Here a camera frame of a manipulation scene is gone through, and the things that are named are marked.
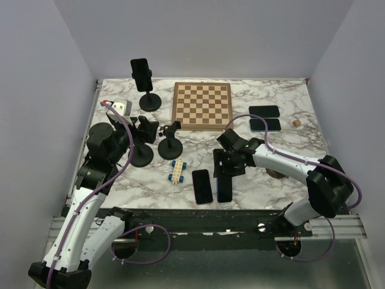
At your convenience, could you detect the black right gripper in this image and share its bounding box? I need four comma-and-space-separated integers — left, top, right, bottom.
213, 148, 246, 177

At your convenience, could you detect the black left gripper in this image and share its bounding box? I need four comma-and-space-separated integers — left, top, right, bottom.
110, 115, 159, 164

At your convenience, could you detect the blue phone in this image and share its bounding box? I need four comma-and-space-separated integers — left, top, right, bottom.
217, 175, 232, 203

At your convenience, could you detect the pink phone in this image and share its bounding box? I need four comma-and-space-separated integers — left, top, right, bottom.
192, 169, 213, 205

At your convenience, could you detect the black stand for pink phone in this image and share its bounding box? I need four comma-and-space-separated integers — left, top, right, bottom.
131, 142, 154, 168

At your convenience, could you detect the black stand with blue phone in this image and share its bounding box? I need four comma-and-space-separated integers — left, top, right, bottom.
158, 120, 183, 160

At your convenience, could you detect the teal phone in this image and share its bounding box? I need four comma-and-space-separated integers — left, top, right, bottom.
249, 118, 281, 132

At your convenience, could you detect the black phone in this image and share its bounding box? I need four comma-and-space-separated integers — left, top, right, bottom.
130, 58, 153, 92
248, 105, 280, 118

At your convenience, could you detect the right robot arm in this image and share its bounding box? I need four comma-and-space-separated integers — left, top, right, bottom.
213, 129, 354, 236

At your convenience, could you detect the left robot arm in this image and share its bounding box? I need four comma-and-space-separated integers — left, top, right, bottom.
28, 117, 138, 288

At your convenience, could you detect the black round phone stand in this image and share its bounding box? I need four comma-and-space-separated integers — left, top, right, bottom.
131, 68, 162, 112

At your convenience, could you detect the brown base phone stand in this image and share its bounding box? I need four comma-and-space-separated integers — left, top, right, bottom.
266, 169, 286, 179

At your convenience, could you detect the black phone on stand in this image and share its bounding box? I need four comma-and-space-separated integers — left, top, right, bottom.
130, 58, 153, 92

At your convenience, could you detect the blue white toy block car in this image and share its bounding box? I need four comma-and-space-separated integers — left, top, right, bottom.
168, 159, 187, 185

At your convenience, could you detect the wooden chessboard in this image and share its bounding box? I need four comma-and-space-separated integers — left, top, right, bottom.
171, 82, 233, 131

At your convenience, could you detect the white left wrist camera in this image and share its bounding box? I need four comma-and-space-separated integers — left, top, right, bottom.
103, 98, 132, 125

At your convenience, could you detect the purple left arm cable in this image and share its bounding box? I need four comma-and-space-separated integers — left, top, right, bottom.
46, 101, 171, 289

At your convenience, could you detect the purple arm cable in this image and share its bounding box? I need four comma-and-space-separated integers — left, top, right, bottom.
46, 101, 171, 289
224, 114, 363, 262

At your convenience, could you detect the black mounting rail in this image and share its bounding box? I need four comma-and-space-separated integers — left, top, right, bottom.
61, 207, 313, 250

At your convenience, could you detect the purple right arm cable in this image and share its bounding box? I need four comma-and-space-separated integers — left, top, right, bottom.
224, 114, 363, 262

